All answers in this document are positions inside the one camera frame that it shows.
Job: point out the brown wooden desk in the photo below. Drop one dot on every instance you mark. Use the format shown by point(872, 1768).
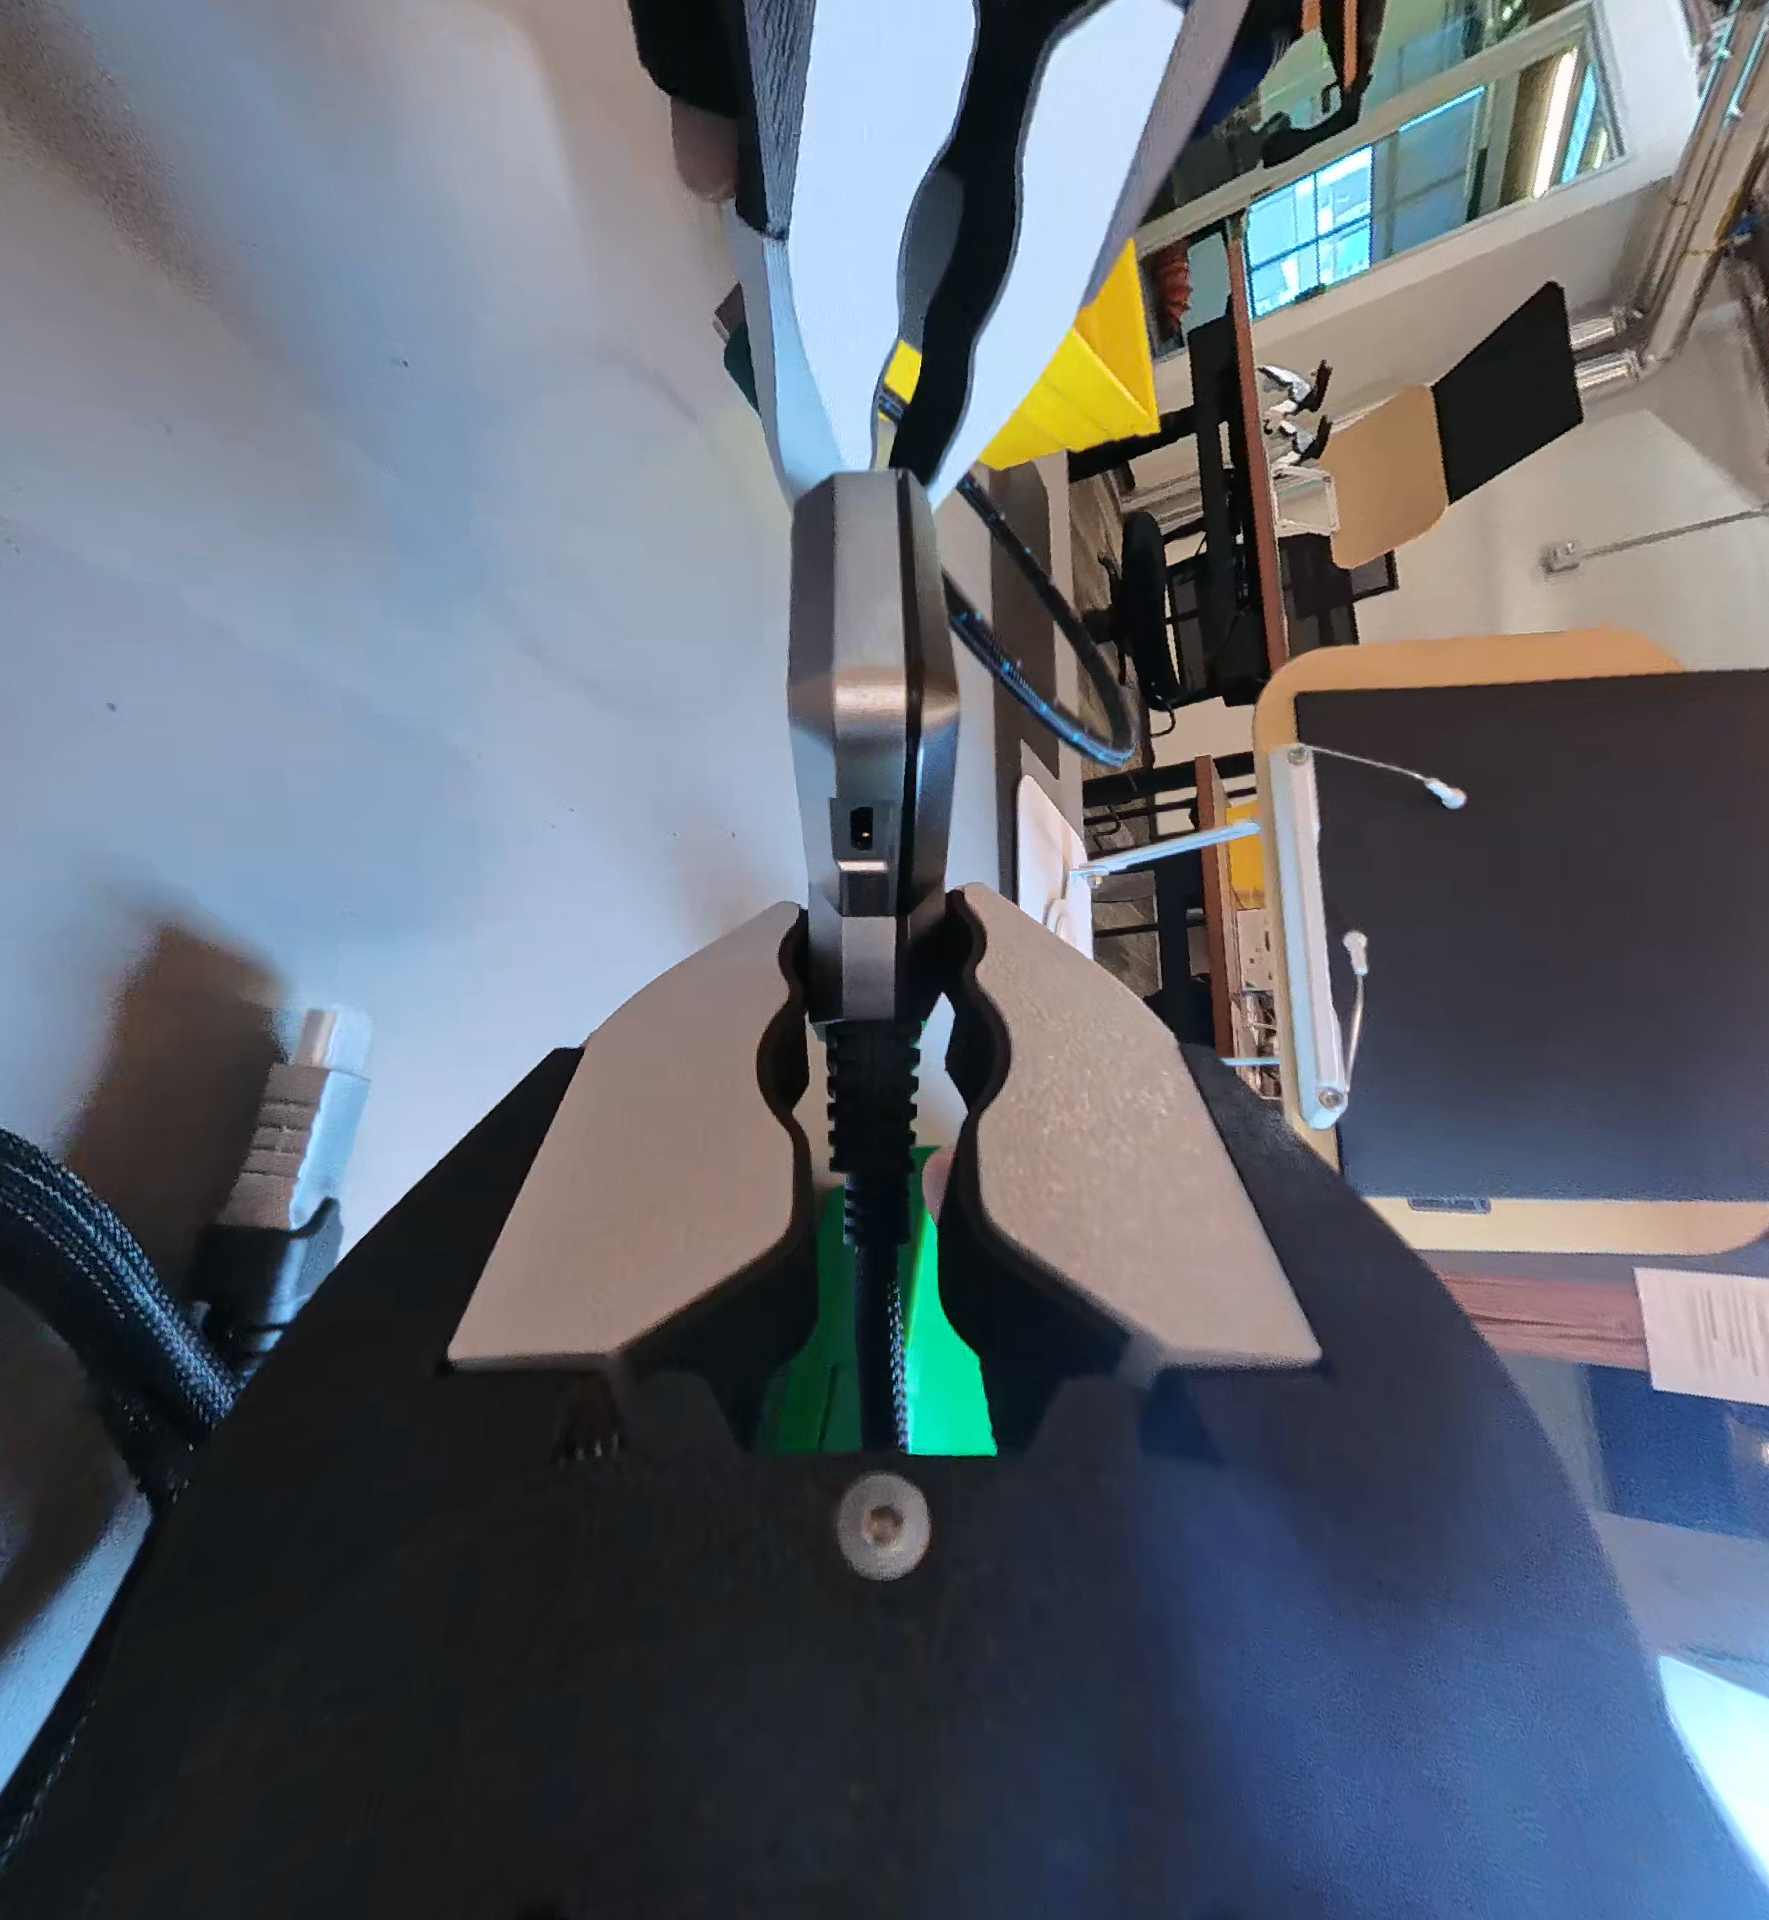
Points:
point(1259, 494)
point(1543, 1305)

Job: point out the black office chair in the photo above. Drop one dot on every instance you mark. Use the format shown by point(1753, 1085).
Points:
point(1148, 585)

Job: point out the grey multiport adapter hub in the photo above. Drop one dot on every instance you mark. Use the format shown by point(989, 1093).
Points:
point(856, 674)

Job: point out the green plastic bin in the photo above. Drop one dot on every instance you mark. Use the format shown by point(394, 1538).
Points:
point(959, 1350)

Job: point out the yellow box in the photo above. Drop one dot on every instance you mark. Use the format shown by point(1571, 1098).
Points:
point(1241, 901)

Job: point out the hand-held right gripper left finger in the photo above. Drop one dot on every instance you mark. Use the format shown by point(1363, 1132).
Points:
point(645, 1201)

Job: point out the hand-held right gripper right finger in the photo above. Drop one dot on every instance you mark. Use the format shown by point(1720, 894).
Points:
point(1125, 1201)

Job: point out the white paper label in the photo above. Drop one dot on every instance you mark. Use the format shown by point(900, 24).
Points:
point(1740, 1334)

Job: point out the black white desktop device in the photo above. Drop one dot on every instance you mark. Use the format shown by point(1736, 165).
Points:
point(1298, 413)

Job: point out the silver ventilation duct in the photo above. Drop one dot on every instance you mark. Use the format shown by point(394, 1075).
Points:
point(1709, 165)

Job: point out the yellow plastic bin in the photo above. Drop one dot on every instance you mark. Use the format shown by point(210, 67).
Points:
point(1079, 391)

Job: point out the wall conduit outlet box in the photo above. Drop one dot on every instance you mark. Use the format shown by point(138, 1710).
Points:
point(1568, 558)

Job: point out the black wood-rimmed panel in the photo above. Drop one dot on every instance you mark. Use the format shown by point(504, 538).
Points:
point(1574, 930)

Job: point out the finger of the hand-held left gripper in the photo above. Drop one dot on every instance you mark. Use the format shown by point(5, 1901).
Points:
point(1096, 151)
point(856, 151)

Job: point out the tan and black board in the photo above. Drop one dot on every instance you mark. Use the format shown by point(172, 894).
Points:
point(1514, 391)

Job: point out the person's left hand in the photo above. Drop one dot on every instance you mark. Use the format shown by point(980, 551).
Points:
point(705, 151)

